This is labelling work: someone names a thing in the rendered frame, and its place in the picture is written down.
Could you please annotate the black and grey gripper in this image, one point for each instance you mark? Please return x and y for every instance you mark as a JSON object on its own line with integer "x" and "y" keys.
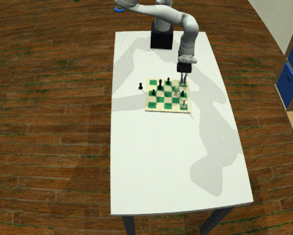
{"x": 185, "y": 60}

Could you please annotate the white chess piece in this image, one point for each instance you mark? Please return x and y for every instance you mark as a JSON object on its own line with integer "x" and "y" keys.
{"x": 183, "y": 105}
{"x": 176, "y": 92}

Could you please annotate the black chess king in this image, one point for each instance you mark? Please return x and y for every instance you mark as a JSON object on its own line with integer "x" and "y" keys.
{"x": 160, "y": 87}

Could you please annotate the green and cream chessboard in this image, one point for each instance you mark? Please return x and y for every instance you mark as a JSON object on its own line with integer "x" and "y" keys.
{"x": 164, "y": 100}

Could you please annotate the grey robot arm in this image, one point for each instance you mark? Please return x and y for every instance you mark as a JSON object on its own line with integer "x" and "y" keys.
{"x": 164, "y": 16}

